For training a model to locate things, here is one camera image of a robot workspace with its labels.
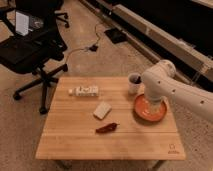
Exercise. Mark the red chili pepper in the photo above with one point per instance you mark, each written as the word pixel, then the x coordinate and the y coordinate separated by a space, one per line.
pixel 107 128

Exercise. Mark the black floor plate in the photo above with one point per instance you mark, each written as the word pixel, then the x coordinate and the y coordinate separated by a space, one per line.
pixel 115 35

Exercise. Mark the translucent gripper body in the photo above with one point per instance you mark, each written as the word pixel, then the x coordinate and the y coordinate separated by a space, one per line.
pixel 154 108

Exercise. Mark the white box on chair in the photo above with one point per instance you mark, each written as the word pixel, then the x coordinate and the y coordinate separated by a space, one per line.
pixel 21 23

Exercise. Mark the wooden table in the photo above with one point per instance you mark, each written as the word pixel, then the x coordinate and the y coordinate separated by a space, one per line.
pixel 69 131

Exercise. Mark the white sponge block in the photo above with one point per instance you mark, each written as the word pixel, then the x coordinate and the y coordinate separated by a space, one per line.
pixel 102 109

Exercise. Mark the black office chair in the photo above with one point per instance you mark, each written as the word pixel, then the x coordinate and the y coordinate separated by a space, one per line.
pixel 29 53

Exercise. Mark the white labelled bottle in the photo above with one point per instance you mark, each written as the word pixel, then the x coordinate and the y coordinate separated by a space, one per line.
pixel 84 91

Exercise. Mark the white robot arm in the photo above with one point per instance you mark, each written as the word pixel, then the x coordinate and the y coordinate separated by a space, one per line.
pixel 159 82

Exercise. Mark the long wooden beam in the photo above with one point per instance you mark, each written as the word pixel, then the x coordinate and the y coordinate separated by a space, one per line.
pixel 184 52

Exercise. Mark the white mug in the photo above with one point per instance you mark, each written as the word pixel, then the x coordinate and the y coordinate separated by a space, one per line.
pixel 134 81

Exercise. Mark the orange ceramic bowl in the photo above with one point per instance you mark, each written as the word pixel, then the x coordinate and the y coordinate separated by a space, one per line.
pixel 141 109

